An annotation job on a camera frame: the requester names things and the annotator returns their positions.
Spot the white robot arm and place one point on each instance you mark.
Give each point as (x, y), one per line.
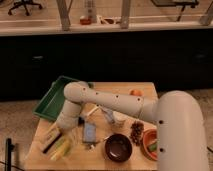
(181, 140)

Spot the orange fruit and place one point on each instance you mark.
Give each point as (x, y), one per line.
(136, 92)

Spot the white spatula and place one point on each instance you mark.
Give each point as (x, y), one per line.
(90, 112)

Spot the brown grape bunch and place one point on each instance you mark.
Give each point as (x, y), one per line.
(137, 129)

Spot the green plastic tray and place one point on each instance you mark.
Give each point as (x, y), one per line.
(51, 103)

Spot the dark brown bowl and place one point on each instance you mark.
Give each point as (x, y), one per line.
(118, 148)

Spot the orange bowl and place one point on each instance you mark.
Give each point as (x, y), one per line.
(149, 137)

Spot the red bowl on shelf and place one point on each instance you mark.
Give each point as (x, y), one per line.
(85, 21)

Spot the green cucumber piece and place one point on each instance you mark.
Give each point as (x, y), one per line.
(152, 147)

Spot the black stand bottom left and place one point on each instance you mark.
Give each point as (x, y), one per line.
(8, 154)

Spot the black office chair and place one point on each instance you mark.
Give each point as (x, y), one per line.
(24, 3)

